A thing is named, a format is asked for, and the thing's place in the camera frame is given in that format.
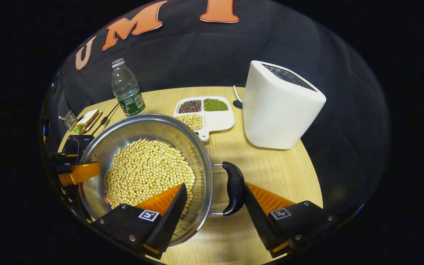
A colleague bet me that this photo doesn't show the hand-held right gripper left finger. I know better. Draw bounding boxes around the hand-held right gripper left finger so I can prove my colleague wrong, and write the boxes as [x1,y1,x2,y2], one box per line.
[92,183,188,259]

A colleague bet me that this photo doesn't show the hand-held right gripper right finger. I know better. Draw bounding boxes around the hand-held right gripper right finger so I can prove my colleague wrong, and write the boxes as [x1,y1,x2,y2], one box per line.
[244,182,337,259]

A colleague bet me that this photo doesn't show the black induction cooktop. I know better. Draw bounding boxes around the black induction cooktop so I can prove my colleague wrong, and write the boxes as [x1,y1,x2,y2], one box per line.
[61,134,95,157]

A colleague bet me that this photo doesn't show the steel pot with black handle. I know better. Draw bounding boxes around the steel pot with black handle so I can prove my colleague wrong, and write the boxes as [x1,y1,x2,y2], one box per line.
[78,113,246,248]

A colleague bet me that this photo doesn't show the sandwich with lettuce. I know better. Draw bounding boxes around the sandwich with lettuce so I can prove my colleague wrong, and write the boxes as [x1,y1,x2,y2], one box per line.
[73,109,103,134]

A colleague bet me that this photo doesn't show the pile of soybeans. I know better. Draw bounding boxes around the pile of soybeans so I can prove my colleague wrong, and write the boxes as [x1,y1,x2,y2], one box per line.
[103,138,196,216]

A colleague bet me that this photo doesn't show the clear plastic water bottle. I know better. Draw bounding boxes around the clear plastic water bottle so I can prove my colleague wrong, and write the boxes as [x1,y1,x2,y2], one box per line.
[111,57,146,117]

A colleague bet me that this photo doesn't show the white divided dish of beans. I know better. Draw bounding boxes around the white divided dish of beans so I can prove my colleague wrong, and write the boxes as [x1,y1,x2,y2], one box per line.
[173,96,236,142]

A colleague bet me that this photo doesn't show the white block-shaped appliance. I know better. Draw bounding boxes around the white block-shaped appliance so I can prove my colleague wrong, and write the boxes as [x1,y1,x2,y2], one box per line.
[242,60,327,150]

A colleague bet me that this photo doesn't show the black backdrop cloth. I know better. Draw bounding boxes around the black backdrop cloth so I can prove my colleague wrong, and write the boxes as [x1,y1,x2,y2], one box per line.
[39,0,390,229]

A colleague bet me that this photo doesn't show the square wire basket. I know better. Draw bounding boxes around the square wire basket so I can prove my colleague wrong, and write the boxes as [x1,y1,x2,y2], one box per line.
[58,110,78,131]

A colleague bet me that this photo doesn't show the black power cable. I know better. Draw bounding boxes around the black power cable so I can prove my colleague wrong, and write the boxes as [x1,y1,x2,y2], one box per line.
[91,103,120,136]

